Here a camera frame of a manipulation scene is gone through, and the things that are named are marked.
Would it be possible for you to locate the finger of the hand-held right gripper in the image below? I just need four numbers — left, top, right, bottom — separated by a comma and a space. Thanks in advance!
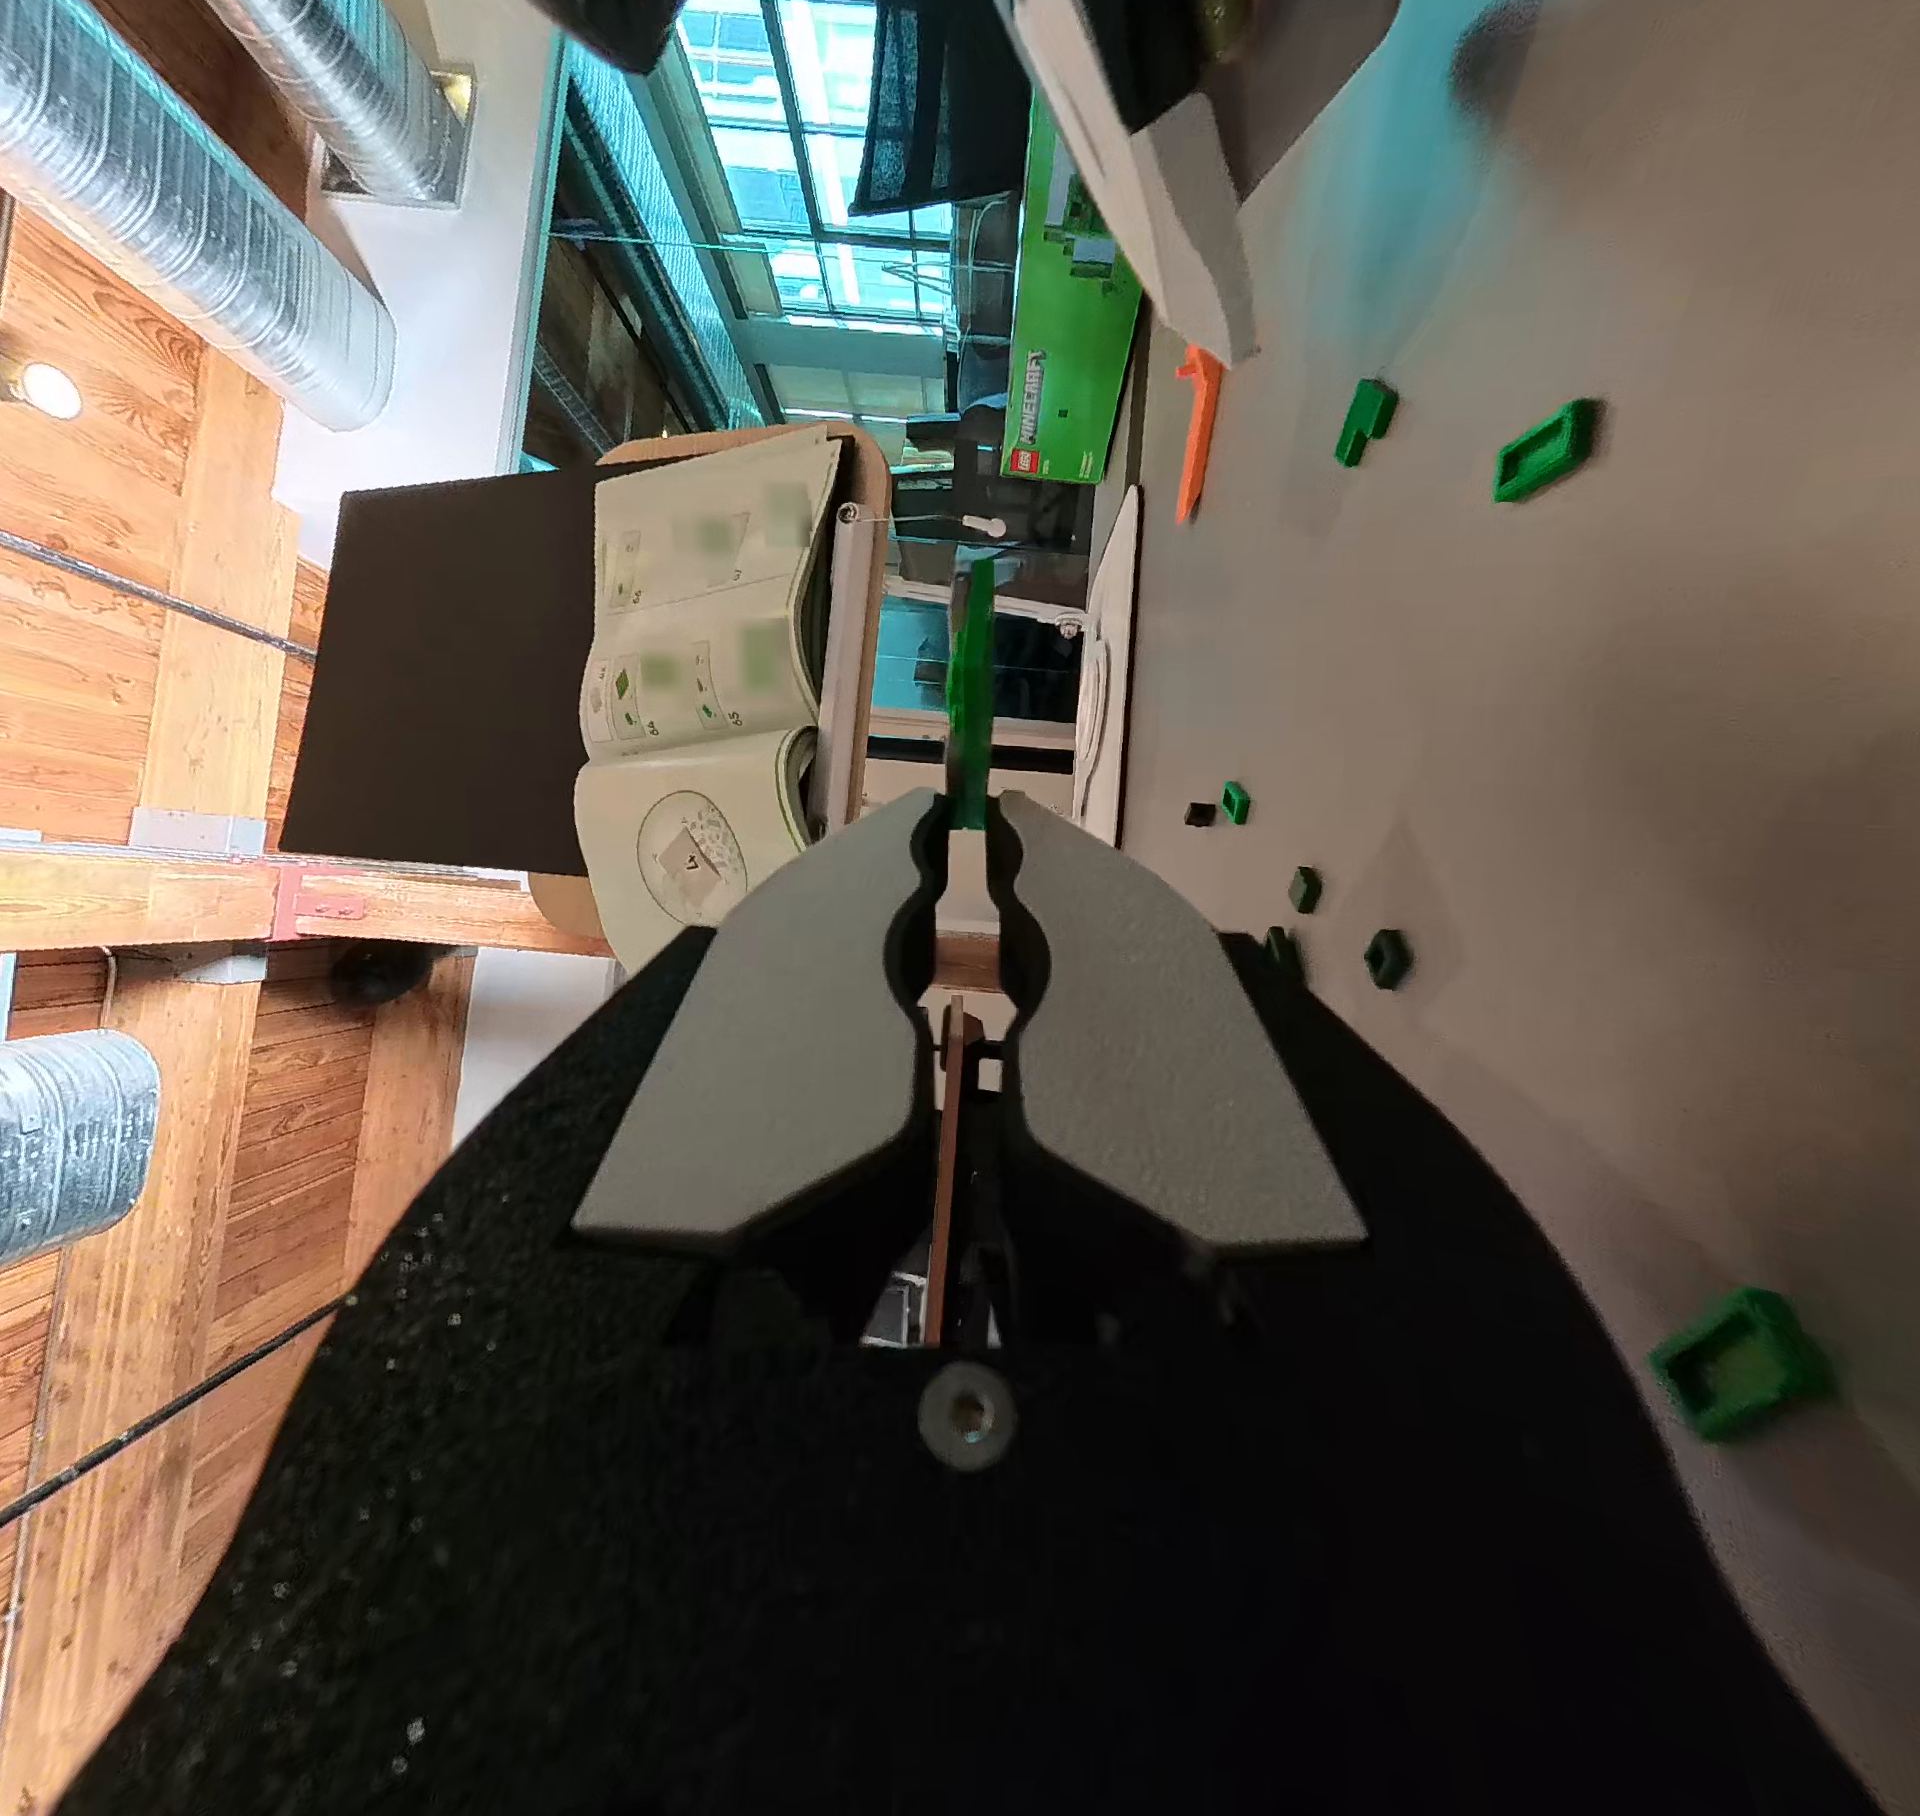
982, 0, 1263, 366
1146, 0, 1410, 197

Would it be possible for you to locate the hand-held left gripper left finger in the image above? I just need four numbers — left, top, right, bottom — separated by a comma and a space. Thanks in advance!
572, 787, 955, 1257

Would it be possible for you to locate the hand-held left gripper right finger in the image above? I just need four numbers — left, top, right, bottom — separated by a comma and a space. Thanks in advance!
986, 787, 1370, 1260

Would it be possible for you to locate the green lego base plate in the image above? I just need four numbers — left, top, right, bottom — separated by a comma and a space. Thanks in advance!
923, 555, 1001, 1349

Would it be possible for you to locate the green lego set box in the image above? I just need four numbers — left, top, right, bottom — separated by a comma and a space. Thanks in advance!
1001, 90, 1150, 484

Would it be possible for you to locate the orange brick separator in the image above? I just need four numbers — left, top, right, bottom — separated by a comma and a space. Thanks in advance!
1175, 341, 1229, 523

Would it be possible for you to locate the large glass window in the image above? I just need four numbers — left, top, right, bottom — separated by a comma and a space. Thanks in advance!
563, 0, 1052, 497

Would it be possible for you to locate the open instruction booklet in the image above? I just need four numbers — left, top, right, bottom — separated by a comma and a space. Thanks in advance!
574, 424, 846, 973

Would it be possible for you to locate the black mesh office chair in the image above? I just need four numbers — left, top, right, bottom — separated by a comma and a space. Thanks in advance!
846, 0, 996, 220

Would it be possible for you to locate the black ceiling fixture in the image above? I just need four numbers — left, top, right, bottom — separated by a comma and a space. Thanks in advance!
332, 941, 456, 1011

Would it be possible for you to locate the black panel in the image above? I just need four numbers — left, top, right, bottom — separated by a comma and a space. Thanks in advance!
277, 471, 606, 876

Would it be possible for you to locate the wooden ceiling beam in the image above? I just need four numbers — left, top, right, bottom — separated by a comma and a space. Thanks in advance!
0, 839, 619, 960

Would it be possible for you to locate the white flat base plate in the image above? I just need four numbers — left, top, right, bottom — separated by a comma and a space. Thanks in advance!
1075, 484, 1146, 846

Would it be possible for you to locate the green lego frame piece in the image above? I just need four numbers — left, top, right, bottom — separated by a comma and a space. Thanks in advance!
1494, 398, 1602, 504
1650, 1288, 1836, 1444

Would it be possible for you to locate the red metal bracket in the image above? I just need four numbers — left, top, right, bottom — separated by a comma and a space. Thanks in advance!
267, 862, 371, 944

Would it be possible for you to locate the large silver ventilation duct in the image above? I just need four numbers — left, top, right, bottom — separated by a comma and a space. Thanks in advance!
0, 0, 400, 434

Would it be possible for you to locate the thin black cable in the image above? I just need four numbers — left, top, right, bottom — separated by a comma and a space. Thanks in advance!
0, 1293, 362, 1536
0, 525, 324, 665

